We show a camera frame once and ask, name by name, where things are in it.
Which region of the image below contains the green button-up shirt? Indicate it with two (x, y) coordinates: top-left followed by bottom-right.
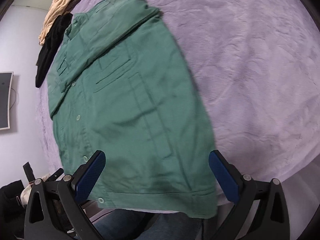
(47, 0), (216, 219)

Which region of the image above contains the black sleeve forearm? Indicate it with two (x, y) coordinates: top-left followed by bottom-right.
(1, 180), (25, 239)

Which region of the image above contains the operator left hand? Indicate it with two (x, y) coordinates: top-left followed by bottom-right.
(20, 173), (50, 206)

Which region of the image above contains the blue jeans leg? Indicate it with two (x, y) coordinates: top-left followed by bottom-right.
(94, 209), (202, 239)

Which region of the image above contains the black folded garment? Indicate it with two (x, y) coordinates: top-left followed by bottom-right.
(35, 12), (73, 88)

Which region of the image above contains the lavender plush bed blanket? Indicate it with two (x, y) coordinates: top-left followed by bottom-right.
(39, 0), (319, 180)

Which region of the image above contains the beige knitted sweater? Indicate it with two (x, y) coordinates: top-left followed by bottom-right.
(39, 0), (71, 46)

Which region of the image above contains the black monitor cable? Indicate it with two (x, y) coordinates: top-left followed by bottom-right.
(9, 87), (18, 111)

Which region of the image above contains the wall-mounted dark monitor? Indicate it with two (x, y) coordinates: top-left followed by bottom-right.
(0, 72), (14, 130)

